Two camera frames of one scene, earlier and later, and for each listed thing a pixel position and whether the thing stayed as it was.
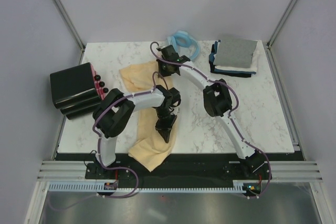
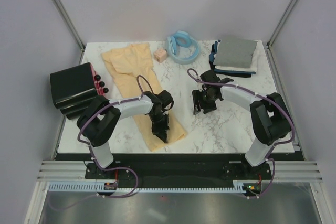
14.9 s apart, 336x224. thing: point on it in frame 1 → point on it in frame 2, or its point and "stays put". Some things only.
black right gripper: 161,72 → 196,95
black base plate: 182,170 stays put
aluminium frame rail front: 284,170 stays put
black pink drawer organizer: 76,89 stays put
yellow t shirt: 148,147 → 131,68
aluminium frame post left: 64,13 stays put
